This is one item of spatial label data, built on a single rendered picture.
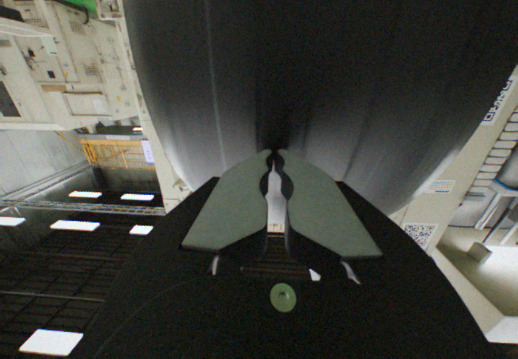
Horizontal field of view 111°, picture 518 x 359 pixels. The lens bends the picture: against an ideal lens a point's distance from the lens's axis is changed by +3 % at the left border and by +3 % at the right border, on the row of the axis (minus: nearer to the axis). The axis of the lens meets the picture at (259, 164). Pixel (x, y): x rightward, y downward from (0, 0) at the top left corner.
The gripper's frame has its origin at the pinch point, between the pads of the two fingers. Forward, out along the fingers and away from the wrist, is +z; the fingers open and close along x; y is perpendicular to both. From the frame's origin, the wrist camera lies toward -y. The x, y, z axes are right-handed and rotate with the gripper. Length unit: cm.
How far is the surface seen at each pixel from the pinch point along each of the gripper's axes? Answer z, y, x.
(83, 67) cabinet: 332, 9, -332
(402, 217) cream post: 18.3, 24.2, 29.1
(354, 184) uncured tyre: 1.6, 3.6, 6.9
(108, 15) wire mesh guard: 64, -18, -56
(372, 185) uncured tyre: 1.6, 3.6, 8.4
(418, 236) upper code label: 17.6, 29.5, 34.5
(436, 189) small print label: 19.0, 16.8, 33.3
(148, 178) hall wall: 890, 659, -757
